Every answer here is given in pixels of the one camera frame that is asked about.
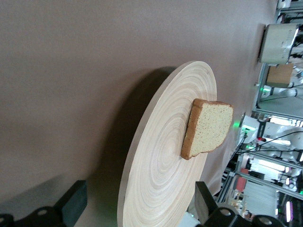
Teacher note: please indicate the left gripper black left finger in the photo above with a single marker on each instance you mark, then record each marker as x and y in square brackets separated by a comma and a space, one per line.
[73, 201]

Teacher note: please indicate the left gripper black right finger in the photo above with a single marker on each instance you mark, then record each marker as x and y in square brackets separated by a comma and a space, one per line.
[206, 203]

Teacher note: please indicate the round wooden plate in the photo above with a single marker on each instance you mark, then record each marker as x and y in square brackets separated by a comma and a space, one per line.
[161, 153]

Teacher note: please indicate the brown bread slice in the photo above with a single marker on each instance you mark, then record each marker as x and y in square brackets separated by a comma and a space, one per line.
[210, 127]

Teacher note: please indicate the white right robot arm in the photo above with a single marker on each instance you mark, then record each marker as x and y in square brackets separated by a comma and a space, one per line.
[249, 128]

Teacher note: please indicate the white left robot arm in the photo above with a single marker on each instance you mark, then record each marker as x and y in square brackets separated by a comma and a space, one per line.
[192, 220]

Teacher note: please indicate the cream two-slot toaster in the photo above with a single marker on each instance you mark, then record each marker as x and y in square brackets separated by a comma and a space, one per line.
[274, 45]

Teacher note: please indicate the brown table cover sheet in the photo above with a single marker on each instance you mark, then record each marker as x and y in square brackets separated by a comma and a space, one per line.
[71, 71]

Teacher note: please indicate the brown cardboard box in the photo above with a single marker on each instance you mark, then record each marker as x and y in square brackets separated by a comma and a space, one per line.
[279, 75]

